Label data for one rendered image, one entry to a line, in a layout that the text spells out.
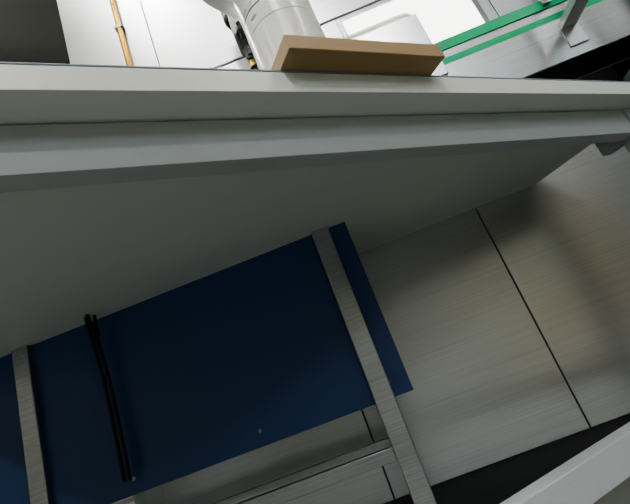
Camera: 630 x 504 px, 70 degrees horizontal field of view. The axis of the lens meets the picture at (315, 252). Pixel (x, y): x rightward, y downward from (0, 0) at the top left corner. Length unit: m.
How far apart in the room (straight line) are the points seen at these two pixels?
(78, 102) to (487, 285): 1.05
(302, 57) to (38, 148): 0.31
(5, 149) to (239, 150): 0.23
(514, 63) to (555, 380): 0.80
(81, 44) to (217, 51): 0.55
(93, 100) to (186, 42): 1.30
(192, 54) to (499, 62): 1.02
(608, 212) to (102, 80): 1.26
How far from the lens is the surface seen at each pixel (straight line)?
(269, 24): 0.77
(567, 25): 1.42
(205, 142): 0.55
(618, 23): 1.48
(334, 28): 1.65
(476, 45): 1.38
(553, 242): 1.36
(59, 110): 0.54
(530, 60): 1.35
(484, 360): 1.26
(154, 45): 1.87
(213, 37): 1.79
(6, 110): 0.54
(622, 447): 0.71
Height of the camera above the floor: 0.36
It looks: 18 degrees up
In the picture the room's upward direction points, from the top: 21 degrees counter-clockwise
